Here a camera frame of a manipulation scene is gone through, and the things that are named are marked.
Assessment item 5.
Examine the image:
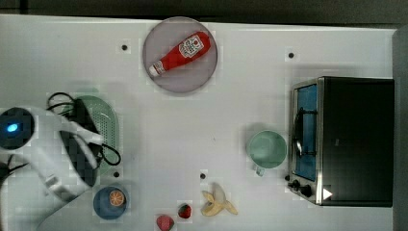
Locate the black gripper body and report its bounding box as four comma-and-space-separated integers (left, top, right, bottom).
68, 98, 98, 134

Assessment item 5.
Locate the green oval strainer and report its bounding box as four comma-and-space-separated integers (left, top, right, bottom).
79, 95, 119, 164

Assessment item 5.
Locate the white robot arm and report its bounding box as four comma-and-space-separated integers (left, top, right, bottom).
1, 99, 104, 231

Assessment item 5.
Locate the blue bowl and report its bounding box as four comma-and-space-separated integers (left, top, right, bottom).
93, 186, 129, 220

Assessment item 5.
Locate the orange slice toy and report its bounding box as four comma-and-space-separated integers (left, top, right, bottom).
109, 190, 125, 207

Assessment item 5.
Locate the grey round plate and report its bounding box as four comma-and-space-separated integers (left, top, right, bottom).
142, 16, 217, 94

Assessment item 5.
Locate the red ketchup bottle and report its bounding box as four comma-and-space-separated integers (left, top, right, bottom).
148, 31, 211, 77

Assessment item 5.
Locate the pink strawberry toy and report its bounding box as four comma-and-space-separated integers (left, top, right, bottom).
156, 215, 174, 231

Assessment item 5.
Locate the red strawberry toy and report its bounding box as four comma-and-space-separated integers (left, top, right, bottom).
178, 204, 191, 219

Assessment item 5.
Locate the peeled banana toy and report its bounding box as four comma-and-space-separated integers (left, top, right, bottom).
201, 183, 239, 217

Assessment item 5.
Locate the green mug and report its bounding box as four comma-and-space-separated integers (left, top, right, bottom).
245, 130, 287, 177

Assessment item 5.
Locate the black toaster oven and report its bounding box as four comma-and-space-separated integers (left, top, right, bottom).
285, 76, 395, 207

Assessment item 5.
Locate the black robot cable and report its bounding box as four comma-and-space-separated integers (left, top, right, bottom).
46, 91, 122, 167

